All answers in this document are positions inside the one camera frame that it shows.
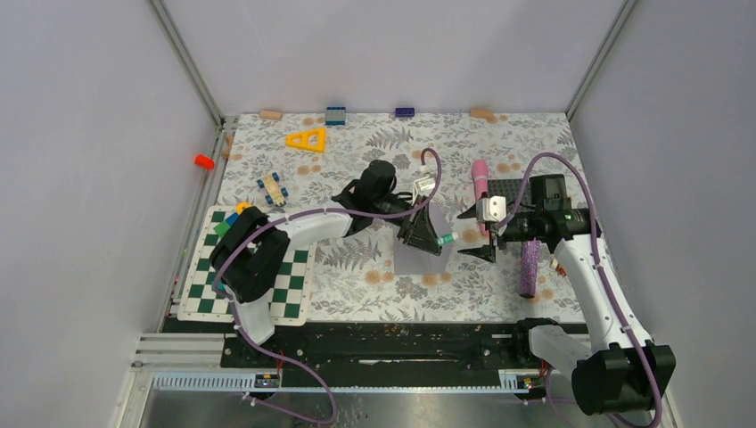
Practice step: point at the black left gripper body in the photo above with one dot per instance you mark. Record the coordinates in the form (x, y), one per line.
(391, 204)

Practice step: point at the dark purple building brick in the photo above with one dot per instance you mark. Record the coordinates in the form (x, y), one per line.
(404, 112)

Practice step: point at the grey paper envelope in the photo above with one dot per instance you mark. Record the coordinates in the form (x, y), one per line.
(408, 261)

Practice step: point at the left wooden cylinder block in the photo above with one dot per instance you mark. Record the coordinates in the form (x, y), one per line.
(271, 115)

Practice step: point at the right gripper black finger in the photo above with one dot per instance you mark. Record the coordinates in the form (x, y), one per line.
(472, 212)
(486, 252)

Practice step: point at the orange plastic cap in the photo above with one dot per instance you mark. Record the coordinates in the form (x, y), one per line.
(204, 162)

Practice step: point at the small coloured block toy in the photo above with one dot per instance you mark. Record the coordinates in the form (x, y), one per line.
(224, 221)

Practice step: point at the purple glitter microphone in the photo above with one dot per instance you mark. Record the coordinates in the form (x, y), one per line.
(529, 269)

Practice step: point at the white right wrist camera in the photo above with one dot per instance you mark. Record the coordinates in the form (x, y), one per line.
(491, 209)

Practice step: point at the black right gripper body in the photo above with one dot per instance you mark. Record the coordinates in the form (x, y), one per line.
(522, 227)

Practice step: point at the yellow triangle toy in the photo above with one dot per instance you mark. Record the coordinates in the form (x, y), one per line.
(313, 140)

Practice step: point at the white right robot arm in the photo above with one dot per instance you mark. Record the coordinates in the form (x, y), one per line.
(622, 369)

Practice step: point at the blue building brick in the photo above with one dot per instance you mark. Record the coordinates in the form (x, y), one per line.
(335, 116)

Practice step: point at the wooden toy car blue wheels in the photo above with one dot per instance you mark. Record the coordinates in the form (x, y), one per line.
(275, 195)

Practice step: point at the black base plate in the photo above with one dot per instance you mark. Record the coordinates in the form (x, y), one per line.
(388, 354)

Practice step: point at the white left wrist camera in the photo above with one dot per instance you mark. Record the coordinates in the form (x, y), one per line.
(424, 185)

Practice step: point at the right wooden cylinder block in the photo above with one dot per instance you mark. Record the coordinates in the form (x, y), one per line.
(487, 115)

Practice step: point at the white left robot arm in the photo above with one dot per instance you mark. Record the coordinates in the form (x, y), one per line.
(248, 257)

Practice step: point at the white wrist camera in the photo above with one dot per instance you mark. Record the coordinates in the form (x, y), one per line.
(424, 185)
(491, 209)

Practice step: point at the dark green building baseplate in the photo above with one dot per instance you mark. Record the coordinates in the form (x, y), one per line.
(509, 188)

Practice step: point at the green white chessboard mat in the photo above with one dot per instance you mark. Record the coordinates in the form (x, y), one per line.
(288, 300)

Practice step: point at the floral patterned table mat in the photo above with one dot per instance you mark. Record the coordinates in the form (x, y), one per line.
(355, 279)

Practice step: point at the pink toy microphone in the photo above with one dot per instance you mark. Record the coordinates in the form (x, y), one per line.
(480, 177)

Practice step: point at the small glue stick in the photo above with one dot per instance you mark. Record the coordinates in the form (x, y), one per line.
(448, 239)

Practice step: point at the wooden cylinder block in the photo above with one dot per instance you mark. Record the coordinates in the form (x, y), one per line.
(271, 115)
(487, 115)

